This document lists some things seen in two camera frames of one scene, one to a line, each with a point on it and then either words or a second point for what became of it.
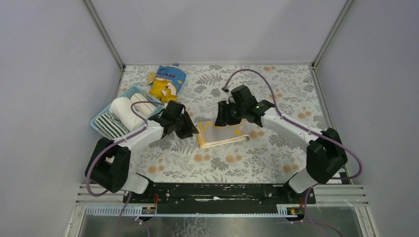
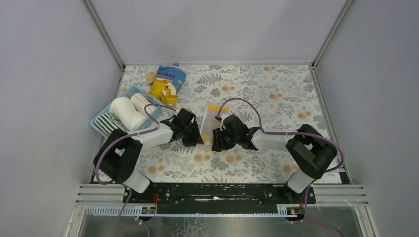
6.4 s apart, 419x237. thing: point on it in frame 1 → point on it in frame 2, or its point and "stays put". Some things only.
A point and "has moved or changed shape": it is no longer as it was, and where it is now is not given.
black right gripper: (227, 111) → (223, 134)
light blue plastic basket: (128, 93) stays put
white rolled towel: (121, 107) stays put
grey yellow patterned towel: (210, 135) has moved or changed shape
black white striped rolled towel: (110, 126) stays put
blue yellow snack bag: (167, 82) stays put
